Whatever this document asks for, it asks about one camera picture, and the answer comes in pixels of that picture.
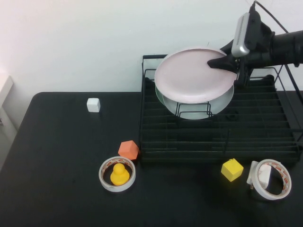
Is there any white tape roll around duck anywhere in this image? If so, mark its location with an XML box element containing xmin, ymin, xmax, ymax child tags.
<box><xmin>98</xmin><ymin>156</ymin><xmax>136</xmax><ymax>192</ymax></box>

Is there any white tape roll around charger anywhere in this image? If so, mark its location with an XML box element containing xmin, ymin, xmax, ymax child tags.
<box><xmin>250</xmin><ymin>159</ymin><xmax>292</xmax><ymax>201</ymax></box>

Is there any white side desk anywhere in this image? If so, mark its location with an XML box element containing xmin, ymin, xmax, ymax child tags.
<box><xmin>0</xmin><ymin>75</ymin><xmax>18</xmax><ymax>166</ymax></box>

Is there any white foam cube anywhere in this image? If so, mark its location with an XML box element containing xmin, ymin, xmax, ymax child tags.
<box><xmin>86</xmin><ymin>97</ymin><xmax>101</xmax><ymax>114</ymax></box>

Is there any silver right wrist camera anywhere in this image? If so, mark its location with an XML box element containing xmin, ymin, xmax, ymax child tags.
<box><xmin>231</xmin><ymin>13</ymin><xmax>251</xmax><ymax>57</ymax></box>

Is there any white plug charger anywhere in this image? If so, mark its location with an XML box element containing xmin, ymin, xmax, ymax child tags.
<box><xmin>246</xmin><ymin>160</ymin><xmax>272</xmax><ymax>191</ymax></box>

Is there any yellow foam cube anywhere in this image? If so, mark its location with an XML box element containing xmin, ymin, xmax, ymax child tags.
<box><xmin>221</xmin><ymin>158</ymin><xmax>244</xmax><ymax>183</ymax></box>

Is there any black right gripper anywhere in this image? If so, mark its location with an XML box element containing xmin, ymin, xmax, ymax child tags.
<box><xmin>207</xmin><ymin>34</ymin><xmax>275</xmax><ymax>87</ymax></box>

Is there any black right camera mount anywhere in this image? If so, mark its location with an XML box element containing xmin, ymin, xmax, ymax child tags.
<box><xmin>247</xmin><ymin>6</ymin><xmax>273</xmax><ymax>52</ymax></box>

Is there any pink plate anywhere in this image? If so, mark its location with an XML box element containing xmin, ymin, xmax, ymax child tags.
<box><xmin>154</xmin><ymin>48</ymin><xmax>238</xmax><ymax>104</ymax></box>

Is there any yellow rubber duck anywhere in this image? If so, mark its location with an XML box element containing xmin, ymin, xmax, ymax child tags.
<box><xmin>110</xmin><ymin>163</ymin><xmax>130</xmax><ymax>186</ymax></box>

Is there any orange foam cube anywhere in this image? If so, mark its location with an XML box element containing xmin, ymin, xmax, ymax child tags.
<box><xmin>117</xmin><ymin>140</ymin><xmax>140</xmax><ymax>161</ymax></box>

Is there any black right camera cable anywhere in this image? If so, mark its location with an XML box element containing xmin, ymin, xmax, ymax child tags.
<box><xmin>252</xmin><ymin>0</ymin><xmax>289</xmax><ymax>34</ymax></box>

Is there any black wire dish rack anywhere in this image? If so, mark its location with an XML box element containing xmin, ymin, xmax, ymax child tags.
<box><xmin>138</xmin><ymin>53</ymin><xmax>303</xmax><ymax>164</ymax></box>

